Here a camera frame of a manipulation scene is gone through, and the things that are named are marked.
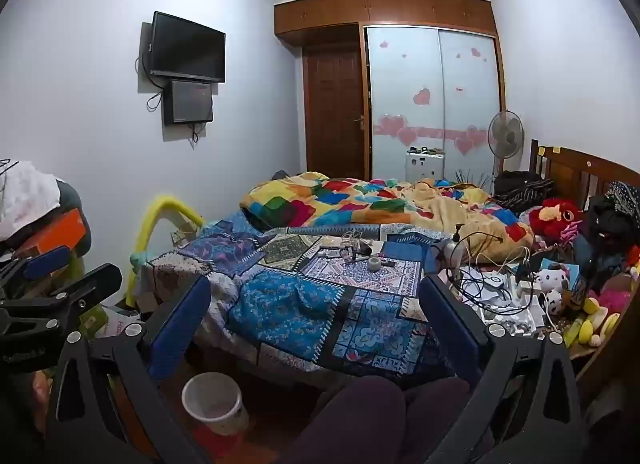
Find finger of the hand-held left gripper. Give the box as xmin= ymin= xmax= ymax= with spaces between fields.
xmin=0 ymin=244 xmax=76 ymax=295
xmin=0 ymin=266 xmax=123 ymax=331

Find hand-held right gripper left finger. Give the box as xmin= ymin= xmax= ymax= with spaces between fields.
xmin=45 ymin=274 xmax=213 ymax=464

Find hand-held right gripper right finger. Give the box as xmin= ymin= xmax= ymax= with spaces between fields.
xmin=417 ymin=274 xmax=588 ymax=464

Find white plastic bin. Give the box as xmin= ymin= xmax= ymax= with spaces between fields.
xmin=181 ymin=372 xmax=251 ymax=438

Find orange box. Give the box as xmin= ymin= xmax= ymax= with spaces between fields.
xmin=15 ymin=208 xmax=86 ymax=257

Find white shopping bag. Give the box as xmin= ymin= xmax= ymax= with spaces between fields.
xmin=97 ymin=304 xmax=147 ymax=341

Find white towel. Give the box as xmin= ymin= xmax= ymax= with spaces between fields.
xmin=0 ymin=161 xmax=64 ymax=241

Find yellow foam tube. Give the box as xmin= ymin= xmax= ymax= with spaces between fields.
xmin=125 ymin=195 xmax=205 ymax=307

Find blue patterned bedsheet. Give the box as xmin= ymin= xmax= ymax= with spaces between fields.
xmin=142 ymin=214 xmax=482 ymax=381

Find spotted dog plush toy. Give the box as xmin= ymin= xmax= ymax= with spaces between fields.
xmin=532 ymin=264 xmax=574 ymax=315

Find person's purple trousers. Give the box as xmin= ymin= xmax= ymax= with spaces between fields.
xmin=280 ymin=376 xmax=497 ymax=464

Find yellow plush toy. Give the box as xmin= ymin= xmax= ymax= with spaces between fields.
xmin=565 ymin=294 xmax=622 ymax=347

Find red plush toy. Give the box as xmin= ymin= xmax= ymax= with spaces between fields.
xmin=528 ymin=198 xmax=584 ymax=241

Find black striped bag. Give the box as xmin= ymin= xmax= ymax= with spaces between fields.
xmin=492 ymin=171 xmax=556 ymax=215

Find small white cabinet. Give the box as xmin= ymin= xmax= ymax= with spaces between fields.
xmin=405 ymin=150 xmax=446 ymax=183

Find colourful patchwork quilt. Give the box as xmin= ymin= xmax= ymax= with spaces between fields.
xmin=240 ymin=171 xmax=536 ymax=251

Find black clothes pile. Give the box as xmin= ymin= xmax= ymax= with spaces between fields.
xmin=584 ymin=193 xmax=640 ymax=265

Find wooden headboard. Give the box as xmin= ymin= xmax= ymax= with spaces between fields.
xmin=530 ymin=139 xmax=640 ymax=211

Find standing fan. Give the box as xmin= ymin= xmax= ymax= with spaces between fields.
xmin=487 ymin=110 xmax=525 ymax=181

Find frosted sliding wardrobe doors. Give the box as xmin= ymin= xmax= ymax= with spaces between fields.
xmin=363 ymin=24 xmax=504 ymax=185

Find brown wooden door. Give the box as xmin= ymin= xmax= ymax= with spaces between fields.
xmin=302 ymin=44 xmax=369 ymax=181

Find wooden overhead cabinet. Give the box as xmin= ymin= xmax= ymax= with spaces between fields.
xmin=274 ymin=0 xmax=499 ymax=45

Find tangle of cables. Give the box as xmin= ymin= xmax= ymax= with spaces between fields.
xmin=449 ymin=230 xmax=532 ymax=315

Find small black wall monitor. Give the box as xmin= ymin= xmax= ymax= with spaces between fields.
xmin=163 ymin=80 xmax=215 ymax=126

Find black wall television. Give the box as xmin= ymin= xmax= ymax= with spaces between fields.
xmin=149 ymin=11 xmax=227 ymax=84

